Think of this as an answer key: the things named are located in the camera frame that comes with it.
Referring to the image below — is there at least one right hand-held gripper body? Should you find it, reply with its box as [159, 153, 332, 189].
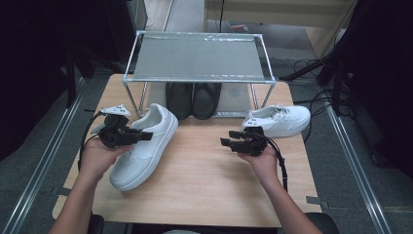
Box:
[231, 118, 271, 157]

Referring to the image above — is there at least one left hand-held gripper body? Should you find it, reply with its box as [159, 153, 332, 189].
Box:
[96, 103, 144, 150]

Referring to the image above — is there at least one white sneaker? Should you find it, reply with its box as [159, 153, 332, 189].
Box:
[242, 103, 312, 138]
[109, 102, 180, 192]

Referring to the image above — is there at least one black flip-flop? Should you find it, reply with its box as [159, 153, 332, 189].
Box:
[165, 82, 195, 121]
[192, 82, 223, 121]

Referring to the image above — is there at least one metal shoe rack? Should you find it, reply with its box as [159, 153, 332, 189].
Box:
[122, 29, 278, 118]

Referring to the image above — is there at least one person's right hand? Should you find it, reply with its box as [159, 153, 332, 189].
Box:
[237, 145, 281, 190]

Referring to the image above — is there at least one person's left hand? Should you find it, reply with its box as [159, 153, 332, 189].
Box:
[78, 137, 133, 183]

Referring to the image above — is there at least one black metal stand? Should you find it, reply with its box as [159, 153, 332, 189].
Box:
[63, 45, 127, 108]
[279, 32, 350, 117]

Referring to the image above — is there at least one grey tape piece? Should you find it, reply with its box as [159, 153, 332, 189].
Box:
[305, 195, 330, 210]
[51, 185, 72, 197]

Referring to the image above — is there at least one black chair armrest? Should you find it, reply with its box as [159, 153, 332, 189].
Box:
[305, 212, 341, 234]
[88, 213, 106, 234]

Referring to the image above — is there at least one small red object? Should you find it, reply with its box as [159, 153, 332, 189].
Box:
[228, 21, 250, 34]

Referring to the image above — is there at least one black curtain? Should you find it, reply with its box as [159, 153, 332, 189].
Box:
[337, 0, 413, 178]
[0, 0, 138, 162]

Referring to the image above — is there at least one wooden cabinet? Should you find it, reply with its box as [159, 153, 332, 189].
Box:
[204, 0, 358, 60]

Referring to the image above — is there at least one left hand-held gripper cable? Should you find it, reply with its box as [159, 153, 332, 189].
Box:
[77, 109, 107, 174]

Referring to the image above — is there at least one hand-held gripper cable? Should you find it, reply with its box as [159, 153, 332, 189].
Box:
[259, 132, 289, 193]
[77, 109, 107, 174]

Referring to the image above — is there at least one right hand-held gripper cable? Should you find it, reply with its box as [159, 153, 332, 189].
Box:
[259, 132, 289, 193]

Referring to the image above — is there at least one black floor cable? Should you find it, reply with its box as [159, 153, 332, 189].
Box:
[293, 88, 337, 144]
[292, 58, 326, 78]

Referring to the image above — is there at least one metal floor rail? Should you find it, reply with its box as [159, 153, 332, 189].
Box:
[324, 104, 394, 234]
[0, 77, 88, 234]

